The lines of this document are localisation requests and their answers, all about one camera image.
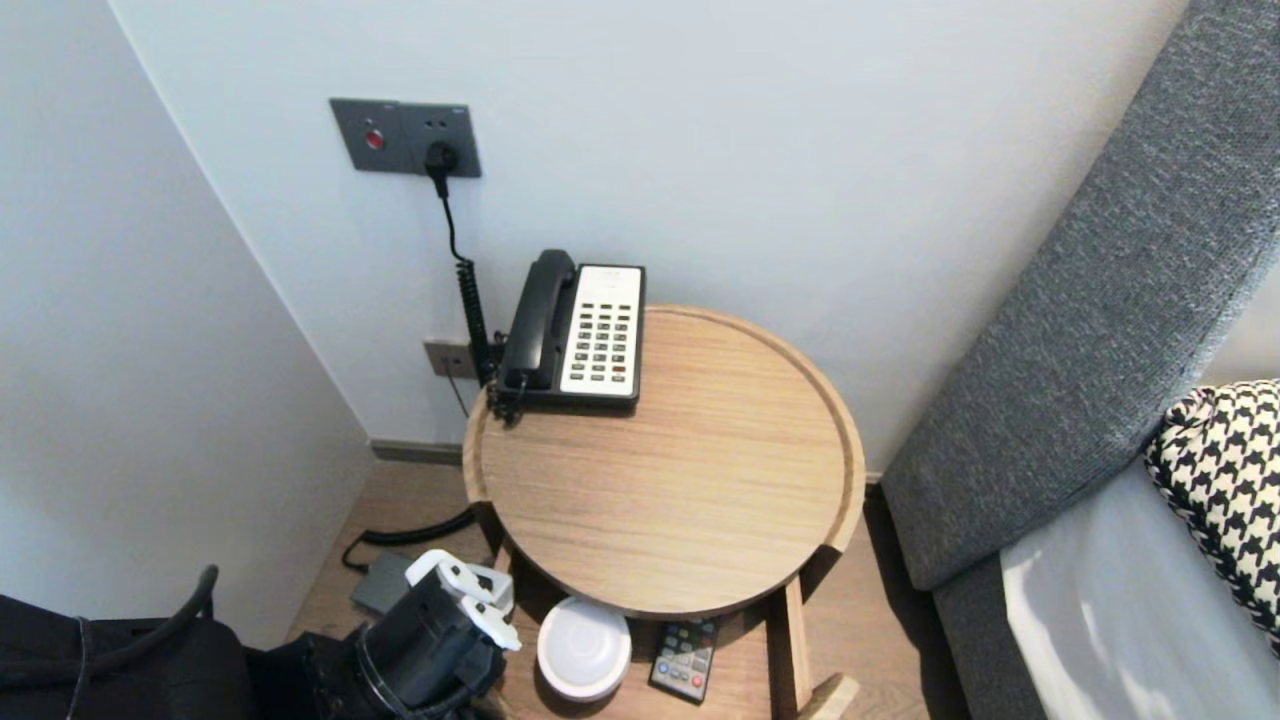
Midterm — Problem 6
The grey fabric bed frame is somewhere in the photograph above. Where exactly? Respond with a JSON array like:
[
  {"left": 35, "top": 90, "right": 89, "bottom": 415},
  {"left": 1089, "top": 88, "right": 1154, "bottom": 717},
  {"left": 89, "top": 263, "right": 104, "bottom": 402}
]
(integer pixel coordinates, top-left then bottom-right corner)
[{"left": 932, "top": 555, "right": 1051, "bottom": 720}]

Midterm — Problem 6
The grey wall socket plate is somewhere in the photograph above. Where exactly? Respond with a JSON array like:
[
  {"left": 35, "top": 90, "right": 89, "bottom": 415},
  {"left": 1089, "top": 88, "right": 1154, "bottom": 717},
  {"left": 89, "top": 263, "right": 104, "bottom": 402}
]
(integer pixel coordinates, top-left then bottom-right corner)
[{"left": 398, "top": 102, "right": 483, "bottom": 180}]

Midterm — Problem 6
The black TV remote control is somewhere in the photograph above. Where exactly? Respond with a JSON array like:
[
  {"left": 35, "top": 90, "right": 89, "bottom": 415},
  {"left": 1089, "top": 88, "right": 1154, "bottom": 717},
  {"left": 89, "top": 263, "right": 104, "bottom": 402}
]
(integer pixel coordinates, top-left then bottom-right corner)
[{"left": 648, "top": 618, "right": 719, "bottom": 705}]

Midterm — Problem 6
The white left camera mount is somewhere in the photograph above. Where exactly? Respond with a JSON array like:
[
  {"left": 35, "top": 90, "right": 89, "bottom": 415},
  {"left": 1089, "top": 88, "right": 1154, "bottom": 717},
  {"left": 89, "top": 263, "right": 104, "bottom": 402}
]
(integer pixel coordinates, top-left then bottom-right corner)
[{"left": 405, "top": 548, "right": 523, "bottom": 653}]

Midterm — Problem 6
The curved front wooden drawer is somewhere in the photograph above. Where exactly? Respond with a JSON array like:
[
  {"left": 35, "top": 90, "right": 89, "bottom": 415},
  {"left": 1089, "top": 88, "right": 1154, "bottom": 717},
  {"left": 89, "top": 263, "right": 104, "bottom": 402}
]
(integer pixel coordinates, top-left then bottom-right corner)
[{"left": 488, "top": 540, "right": 861, "bottom": 720}]

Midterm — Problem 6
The black white houndstooth pillow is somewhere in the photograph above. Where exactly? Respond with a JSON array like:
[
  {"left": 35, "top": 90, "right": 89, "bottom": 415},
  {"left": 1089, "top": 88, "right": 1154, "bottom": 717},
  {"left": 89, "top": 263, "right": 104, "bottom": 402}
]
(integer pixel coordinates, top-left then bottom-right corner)
[{"left": 1143, "top": 380, "right": 1280, "bottom": 661}]

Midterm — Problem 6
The grey fabric headboard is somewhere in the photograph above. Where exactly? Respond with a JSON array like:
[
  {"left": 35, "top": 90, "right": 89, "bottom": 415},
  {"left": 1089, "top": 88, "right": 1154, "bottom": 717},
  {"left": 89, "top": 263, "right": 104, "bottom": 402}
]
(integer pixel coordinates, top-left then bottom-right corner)
[{"left": 880, "top": 0, "right": 1280, "bottom": 593}]

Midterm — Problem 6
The white bed sheet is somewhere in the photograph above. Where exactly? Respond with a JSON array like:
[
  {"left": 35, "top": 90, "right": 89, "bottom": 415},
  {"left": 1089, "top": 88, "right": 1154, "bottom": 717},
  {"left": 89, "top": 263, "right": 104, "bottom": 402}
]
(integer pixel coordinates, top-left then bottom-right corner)
[{"left": 1000, "top": 455, "right": 1280, "bottom": 720}]

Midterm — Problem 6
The black coiled power cable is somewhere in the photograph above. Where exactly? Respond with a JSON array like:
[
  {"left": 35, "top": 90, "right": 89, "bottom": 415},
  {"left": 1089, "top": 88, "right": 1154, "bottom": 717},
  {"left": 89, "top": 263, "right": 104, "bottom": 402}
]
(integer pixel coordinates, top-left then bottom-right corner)
[{"left": 342, "top": 140, "right": 496, "bottom": 576}]

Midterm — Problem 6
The smooth black arm cable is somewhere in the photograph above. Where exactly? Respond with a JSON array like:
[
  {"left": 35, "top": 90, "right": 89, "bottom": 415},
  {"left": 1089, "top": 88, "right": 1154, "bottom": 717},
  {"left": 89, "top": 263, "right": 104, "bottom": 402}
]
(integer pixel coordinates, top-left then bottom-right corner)
[{"left": 0, "top": 565, "right": 219, "bottom": 691}]

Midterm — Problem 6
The grey switch plate red button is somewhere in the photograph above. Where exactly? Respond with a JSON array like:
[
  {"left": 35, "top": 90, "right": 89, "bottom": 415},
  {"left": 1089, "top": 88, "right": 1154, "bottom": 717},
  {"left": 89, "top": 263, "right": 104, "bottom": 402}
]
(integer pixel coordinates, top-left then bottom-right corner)
[{"left": 330, "top": 98, "right": 406, "bottom": 175}]

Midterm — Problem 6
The white round puck device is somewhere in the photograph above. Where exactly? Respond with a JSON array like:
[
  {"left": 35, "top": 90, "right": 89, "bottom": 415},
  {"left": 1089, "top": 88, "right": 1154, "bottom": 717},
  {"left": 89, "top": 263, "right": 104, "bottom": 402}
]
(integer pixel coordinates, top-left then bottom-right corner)
[{"left": 537, "top": 596, "right": 633, "bottom": 703}]

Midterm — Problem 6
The grey power adapter box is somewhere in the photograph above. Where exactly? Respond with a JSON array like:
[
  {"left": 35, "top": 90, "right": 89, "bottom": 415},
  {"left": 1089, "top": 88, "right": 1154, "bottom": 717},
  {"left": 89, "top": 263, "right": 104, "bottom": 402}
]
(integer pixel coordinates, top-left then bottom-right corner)
[{"left": 350, "top": 552, "right": 416, "bottom": 616}]

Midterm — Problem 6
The black telephone handset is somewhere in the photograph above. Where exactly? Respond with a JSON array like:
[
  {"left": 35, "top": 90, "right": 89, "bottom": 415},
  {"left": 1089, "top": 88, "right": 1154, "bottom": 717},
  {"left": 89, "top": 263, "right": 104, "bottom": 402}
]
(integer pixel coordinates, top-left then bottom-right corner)
[{"left": 498, "top": 250, "right": 578, "bottom": 393}]

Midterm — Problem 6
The round wooden bedside table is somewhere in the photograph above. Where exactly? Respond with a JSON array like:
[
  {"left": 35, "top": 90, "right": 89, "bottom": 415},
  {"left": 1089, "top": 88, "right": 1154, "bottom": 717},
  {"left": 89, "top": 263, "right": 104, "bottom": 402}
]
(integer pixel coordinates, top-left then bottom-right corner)
[{"left": 462, "top": 305, "right": 867, "bottom": 623}]

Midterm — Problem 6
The small grey wall jack plate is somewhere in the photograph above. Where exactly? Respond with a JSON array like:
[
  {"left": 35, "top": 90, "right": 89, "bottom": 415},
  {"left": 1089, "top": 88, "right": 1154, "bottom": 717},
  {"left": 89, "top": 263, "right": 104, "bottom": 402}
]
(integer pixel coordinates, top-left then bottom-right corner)
[{"left": 423, "top": 339, "right": 481, "bottom": 382}]

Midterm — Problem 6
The black curly handset cord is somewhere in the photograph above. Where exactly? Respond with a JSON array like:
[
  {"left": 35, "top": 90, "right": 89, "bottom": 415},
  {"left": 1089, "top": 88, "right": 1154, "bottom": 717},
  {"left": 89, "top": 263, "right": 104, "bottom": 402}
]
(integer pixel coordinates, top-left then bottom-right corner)
[{"left": 488, "top": 372, "right": 529, "bottom": 426}]

